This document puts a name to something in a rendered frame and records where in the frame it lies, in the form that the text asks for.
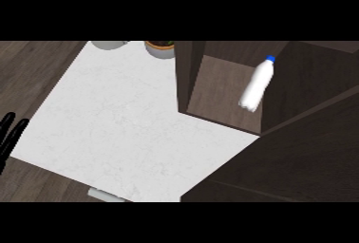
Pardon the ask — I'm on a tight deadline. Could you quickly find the dark wooden cabinet door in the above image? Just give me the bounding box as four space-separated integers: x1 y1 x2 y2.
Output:
179 91 359 203

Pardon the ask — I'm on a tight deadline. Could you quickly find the dark wooden cabinet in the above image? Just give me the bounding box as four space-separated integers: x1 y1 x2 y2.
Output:
175 40 359 137

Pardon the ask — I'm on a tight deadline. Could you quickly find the pale grey handle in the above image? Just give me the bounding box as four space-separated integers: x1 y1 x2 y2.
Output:
88 187 128 203

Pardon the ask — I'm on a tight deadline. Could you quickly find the white water bottle blue cap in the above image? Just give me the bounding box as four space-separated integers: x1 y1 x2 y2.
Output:
237 55 278 113

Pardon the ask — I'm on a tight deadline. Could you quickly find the potted plant in grey pot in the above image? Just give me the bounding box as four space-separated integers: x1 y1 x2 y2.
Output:
144 40 178 60

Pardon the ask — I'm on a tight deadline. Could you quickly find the grey round pot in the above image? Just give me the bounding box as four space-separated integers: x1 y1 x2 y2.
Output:
91 40 131 51

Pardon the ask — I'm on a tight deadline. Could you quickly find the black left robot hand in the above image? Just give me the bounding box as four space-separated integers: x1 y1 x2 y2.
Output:
0 112 32 176

